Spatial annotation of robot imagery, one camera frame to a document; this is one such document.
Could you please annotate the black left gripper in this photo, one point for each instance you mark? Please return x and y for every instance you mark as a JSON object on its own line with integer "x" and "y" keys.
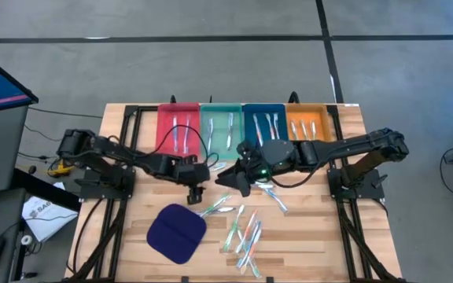
{"x": 191, "y": 171}

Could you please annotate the orange plastic bin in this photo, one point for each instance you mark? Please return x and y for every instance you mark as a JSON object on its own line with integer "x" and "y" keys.
{"x": 326, "y": 118}

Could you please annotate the white tape roll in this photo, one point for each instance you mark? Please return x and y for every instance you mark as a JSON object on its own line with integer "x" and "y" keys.
{"x": 22, "y": 239}

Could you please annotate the blue toothbrush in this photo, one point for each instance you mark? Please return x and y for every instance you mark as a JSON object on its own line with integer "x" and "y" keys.
{"x": 175, "y": 133}
{"x": 277, "y": 199}
{"x": 219, "y": 166}

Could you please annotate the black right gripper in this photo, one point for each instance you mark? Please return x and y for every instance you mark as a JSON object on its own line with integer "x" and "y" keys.
{"x": 252, "y": 161}

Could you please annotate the pink plastic bin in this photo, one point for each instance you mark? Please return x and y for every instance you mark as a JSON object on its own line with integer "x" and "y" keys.
{"x": 163, "y": 118}

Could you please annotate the purple toothbrush in clear wrapper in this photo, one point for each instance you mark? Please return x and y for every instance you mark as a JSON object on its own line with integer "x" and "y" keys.
{"x": 222, "y": 210}

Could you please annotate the white paper booklet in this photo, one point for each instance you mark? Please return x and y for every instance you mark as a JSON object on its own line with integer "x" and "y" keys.
{"x": 45, "y": 220}

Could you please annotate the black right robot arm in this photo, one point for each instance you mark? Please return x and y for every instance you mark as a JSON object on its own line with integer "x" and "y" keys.
{"x": 348, "y": 147}

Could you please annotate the pile of wrapped toothbrushes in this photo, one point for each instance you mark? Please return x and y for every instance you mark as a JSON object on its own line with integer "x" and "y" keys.
{"x": 250, "y": 244}

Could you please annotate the yellow hand tool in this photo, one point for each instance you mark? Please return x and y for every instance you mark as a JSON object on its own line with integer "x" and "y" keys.
{"x": 59, "y": 170}

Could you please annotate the dark blue plastic bin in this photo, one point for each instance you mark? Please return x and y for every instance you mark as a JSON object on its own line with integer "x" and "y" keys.
{"x": 283, "y": 118}

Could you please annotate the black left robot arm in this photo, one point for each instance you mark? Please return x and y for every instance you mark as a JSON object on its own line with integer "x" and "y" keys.
{"x": 100, "y": 147}

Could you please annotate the purple cloth mat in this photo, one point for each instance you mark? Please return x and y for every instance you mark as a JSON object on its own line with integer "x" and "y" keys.
{"x": 176, "y": 234}

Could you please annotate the white toothbrush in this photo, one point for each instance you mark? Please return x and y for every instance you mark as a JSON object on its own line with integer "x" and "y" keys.
{"x": 230, "y": 131}
{"x": 187, "y": 133}
{"x": 277, "y": 126}
{"x": 210, "y": 135}

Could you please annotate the light teal plastic bin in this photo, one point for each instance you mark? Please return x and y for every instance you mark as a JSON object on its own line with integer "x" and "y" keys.
{"x": 220, "y": 118}

